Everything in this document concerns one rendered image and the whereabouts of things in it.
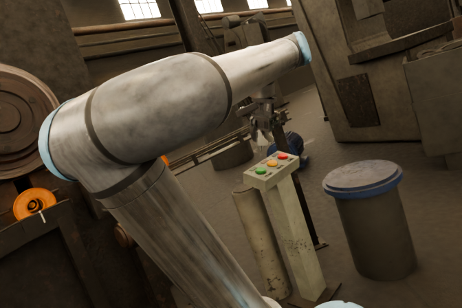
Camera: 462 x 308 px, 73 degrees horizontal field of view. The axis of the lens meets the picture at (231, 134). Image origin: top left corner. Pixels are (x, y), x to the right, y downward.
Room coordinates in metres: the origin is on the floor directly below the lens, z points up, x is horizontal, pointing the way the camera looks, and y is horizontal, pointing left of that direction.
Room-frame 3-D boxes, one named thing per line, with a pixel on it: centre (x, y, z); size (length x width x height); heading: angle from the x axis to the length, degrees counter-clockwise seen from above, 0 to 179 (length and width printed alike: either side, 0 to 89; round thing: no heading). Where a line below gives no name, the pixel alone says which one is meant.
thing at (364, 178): (1.26, -0.46, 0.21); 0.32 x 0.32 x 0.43
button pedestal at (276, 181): (1.22, -0.12, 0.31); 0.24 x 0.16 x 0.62; 132
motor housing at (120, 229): (1.43, 0.54, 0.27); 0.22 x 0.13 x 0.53; 132
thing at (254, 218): (1.31, 0.02, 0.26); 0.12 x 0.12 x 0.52
